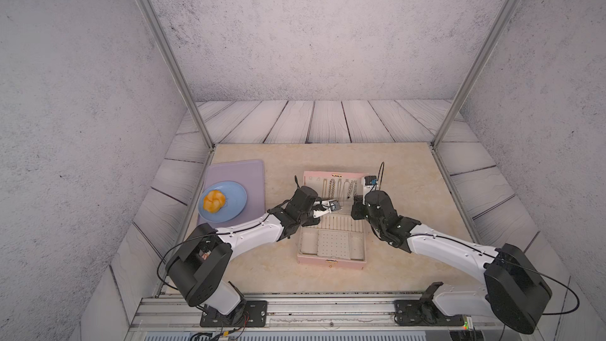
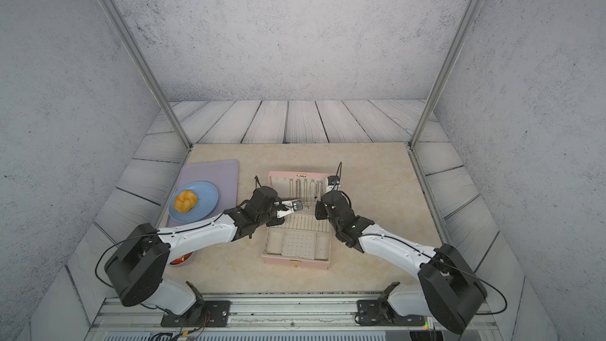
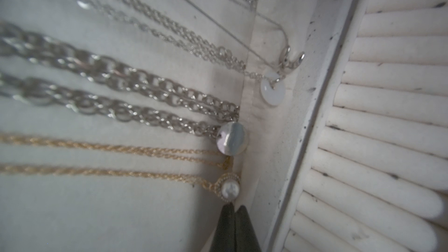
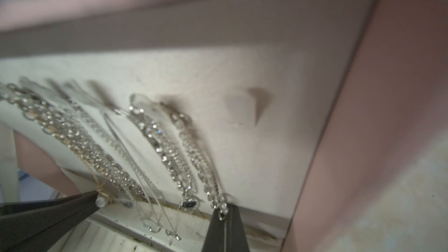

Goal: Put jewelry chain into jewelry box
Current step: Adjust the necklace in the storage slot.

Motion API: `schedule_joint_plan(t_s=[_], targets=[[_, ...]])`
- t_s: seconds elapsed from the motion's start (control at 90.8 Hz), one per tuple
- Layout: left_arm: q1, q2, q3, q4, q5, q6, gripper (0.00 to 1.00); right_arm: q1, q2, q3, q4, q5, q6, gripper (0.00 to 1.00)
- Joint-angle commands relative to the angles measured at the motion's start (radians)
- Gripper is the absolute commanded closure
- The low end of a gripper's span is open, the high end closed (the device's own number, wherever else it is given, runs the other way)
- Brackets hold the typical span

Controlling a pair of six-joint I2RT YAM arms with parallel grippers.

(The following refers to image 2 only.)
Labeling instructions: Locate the pink jewelry box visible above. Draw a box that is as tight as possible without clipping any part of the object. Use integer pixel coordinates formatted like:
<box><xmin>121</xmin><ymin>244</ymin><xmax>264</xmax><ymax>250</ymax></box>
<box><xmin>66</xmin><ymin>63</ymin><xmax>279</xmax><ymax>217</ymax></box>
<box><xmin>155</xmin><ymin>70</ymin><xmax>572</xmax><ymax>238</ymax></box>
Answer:
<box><xmin>262</xmin><ymin>171</ymin><xmax>333</xmax><ymax>270</ymax></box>

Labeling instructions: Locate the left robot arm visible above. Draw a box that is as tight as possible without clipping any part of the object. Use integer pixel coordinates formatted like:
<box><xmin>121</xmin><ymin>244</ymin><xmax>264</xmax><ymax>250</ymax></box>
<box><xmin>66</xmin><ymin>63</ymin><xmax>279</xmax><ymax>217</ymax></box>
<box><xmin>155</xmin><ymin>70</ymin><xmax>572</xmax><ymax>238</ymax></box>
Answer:
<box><xmin>104</xmin><ymin>186</ymin><xmax>301</xmax><ymax>316</ymax></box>

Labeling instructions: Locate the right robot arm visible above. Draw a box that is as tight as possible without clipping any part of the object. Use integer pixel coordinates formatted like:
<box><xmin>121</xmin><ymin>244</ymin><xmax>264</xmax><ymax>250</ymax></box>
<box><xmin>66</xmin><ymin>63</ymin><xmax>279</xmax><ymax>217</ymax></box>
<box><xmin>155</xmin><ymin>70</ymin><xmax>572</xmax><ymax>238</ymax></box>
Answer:
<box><xmin>315</xmin><ymin>191</ymin><xmax>488</xmax><ymax>335</ymax></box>

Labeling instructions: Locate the purple mat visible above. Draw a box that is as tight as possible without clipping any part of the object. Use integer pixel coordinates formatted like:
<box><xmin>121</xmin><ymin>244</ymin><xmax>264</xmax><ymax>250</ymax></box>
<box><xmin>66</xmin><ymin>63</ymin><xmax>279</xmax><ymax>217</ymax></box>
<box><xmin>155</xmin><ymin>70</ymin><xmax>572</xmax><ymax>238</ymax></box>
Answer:
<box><xmin>166</xmin><ymin>160</ymin><xmax>239</xmax><ymax>227</ymax></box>

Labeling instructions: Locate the blue plate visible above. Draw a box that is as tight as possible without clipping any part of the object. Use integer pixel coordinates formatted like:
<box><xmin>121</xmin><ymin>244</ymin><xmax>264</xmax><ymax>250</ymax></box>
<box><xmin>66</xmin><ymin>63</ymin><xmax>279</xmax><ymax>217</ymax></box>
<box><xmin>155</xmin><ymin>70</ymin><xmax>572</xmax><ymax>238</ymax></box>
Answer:
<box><xmin>168</xmin><ymin>181</ymin><xmax>219</xmax><ymax>224</ymax></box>

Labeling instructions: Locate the yellow bread bun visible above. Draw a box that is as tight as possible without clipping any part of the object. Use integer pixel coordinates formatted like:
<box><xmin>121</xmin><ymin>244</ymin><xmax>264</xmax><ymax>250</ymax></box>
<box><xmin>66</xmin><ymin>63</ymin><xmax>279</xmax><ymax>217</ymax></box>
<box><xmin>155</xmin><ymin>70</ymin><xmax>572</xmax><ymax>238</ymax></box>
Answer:
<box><xmin>173</xmin><ymin>190</ymin><xmax>197</xmax><ymax>213</ymax></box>

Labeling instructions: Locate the red snack bowl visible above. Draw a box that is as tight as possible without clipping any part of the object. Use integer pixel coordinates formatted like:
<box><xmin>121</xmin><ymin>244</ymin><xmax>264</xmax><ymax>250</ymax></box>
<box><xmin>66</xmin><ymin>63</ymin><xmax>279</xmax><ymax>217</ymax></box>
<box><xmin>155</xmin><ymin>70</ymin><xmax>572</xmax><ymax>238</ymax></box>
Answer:
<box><xmin>170</xmin><ymin>253</ymin><xmax>193</xmax><ymax>266</ymax></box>

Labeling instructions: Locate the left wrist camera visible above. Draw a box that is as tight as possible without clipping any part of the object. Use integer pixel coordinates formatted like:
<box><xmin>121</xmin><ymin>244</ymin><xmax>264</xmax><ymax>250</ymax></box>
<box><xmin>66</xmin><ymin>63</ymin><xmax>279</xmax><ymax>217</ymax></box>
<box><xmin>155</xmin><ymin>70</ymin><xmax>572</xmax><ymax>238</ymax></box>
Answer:
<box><xmin>276</xmin><ymin>199</ymin><xmax>304</xmax><ymax>219</ymax></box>

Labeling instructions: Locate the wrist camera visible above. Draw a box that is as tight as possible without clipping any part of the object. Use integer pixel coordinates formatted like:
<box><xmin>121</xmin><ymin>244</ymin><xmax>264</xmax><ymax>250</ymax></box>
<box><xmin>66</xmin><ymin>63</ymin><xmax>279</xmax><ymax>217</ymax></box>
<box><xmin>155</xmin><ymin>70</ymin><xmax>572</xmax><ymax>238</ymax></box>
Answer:
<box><xmin>276</xmin><ymin>199</ymin><xmax>304</xmax><ymax>219</ymax></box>
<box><xmin>325</xmin><ymin>175</ymin><xmax>340</xmax><ymax>194</ymax></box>

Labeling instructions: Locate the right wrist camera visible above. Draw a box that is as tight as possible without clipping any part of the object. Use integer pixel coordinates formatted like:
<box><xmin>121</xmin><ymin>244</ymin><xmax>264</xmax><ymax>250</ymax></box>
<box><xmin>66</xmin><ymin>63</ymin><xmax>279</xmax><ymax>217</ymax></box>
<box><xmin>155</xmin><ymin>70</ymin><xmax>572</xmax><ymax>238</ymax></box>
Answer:
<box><xmin>325</xmin><ymin>175</ymin><xmax>340</xmax><ymax>194</ymax></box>

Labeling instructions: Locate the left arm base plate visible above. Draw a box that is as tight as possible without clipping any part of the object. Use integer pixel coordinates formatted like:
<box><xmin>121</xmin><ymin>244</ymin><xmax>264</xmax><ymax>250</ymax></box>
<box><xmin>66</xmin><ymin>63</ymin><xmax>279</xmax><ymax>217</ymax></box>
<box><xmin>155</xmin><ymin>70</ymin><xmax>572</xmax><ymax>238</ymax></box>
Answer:
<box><xmin>160</xmin><ymin>300</ymin><xmax>231</xmax><ymax>328</ymax></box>

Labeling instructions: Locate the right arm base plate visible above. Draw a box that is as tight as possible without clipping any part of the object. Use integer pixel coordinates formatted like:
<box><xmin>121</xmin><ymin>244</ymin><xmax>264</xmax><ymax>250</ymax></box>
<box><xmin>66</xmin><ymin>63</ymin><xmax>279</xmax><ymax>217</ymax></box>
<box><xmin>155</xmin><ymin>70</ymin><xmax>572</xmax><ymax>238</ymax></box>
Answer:
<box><xmin>354</xmin><ymin>299</ymin><xmax>426</xmax><ymax>327</ymax></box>

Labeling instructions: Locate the aluminium rail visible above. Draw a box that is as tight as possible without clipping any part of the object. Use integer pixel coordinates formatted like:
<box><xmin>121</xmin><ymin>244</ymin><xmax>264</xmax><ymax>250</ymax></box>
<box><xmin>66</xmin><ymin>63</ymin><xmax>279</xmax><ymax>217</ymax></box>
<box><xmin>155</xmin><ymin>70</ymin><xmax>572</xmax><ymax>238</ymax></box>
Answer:
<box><xmin>86</xmin><ymin>291</ymin><xmax>501</xmax><ymax>340</ymax></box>

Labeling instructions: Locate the right frame post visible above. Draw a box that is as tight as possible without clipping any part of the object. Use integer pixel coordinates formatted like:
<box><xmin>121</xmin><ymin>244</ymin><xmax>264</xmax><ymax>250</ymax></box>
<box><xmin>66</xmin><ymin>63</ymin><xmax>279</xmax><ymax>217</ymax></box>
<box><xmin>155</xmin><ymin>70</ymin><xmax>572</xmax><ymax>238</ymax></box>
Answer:
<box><xmin>409</xmin><ymin>0</ymin><xmax>483</xmax><ymax>150</ymax></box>

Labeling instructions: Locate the frame post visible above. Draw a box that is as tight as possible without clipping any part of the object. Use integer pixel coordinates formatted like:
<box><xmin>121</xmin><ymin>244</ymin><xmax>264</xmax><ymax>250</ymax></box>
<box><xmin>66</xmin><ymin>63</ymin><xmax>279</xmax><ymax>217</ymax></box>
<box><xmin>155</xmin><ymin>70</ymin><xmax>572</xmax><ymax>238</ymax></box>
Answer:
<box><xmin>97</xmin><ymin>0</ymin><xmax>193</xmax><ymax>151</ymax></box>
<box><xmin>409</xmin><ymin>0</ymin><xmax>483</xmax><ymax>150</ymax></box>

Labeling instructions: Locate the left frame post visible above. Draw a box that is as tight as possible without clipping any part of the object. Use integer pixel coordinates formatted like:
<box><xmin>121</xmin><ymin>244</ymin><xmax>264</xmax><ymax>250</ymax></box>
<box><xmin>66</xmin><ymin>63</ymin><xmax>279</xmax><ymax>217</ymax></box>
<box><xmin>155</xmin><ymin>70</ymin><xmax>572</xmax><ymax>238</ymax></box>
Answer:
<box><xmin>97</xmin><ymin>0</ymin><xmax>193</xmax><ymax>151</ymax></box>

